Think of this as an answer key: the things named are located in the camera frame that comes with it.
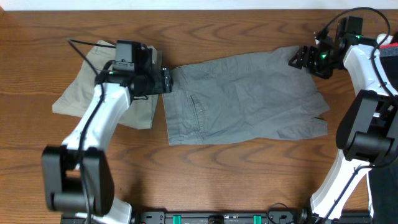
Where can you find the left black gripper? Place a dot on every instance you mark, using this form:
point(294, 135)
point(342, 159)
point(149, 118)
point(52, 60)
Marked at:
point(162, 84)

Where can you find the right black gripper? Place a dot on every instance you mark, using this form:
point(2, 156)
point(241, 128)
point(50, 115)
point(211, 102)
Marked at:
point(305, 58)

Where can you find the grey shorts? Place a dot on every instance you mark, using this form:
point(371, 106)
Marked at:
point(243, 97)

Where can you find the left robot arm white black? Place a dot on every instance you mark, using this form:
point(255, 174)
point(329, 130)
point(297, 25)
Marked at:
point(77, 176)

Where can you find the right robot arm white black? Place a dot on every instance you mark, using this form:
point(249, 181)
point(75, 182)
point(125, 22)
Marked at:
point(367, 135)

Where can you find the dark clothes pile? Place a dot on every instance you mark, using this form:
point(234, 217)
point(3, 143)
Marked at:
point(388, 58)

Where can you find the folded khaki shorts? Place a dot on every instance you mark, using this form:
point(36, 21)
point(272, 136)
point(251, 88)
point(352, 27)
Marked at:
point(77, 97)

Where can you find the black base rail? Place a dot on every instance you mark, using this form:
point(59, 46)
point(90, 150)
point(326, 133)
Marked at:
point(274, 216)

